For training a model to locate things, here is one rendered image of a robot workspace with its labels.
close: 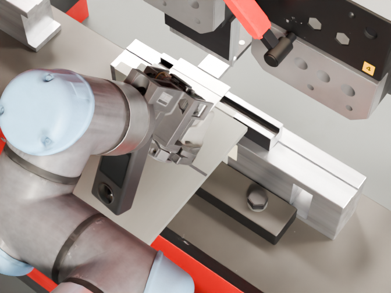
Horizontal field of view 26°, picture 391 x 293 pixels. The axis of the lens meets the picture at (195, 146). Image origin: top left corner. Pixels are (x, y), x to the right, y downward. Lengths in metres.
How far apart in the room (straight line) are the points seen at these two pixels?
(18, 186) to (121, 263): 0.12
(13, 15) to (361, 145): 1.24
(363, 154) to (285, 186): 1.17
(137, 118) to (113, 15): 1.75
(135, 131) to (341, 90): 0.22
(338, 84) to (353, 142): 1.44
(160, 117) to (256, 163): 0.27
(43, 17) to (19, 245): 0.65
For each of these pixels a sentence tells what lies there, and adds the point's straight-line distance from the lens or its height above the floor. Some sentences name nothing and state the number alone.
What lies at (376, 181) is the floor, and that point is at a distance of 2.27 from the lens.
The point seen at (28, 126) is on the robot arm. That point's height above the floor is 1.33.
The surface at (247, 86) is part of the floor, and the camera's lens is 2.40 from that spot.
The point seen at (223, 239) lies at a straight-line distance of 1.17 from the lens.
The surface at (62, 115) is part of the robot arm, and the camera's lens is 0.72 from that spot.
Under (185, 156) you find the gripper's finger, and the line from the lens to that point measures 0.95.
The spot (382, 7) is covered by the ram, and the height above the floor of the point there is 1.35.
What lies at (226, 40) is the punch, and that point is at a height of 1.14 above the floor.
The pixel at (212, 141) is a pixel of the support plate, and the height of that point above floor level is 1.00.
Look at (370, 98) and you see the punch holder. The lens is 0.88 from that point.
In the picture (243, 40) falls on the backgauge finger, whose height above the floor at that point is 1.01.
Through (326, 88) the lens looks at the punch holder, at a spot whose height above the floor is 1.21.
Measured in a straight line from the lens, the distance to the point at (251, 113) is 1.13.
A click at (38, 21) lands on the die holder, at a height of 0.91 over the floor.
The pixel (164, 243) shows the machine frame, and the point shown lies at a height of 0.82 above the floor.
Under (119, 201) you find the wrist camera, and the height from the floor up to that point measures 1.11.
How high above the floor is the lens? 1.93
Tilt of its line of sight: 58 degrees down
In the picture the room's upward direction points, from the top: straight up
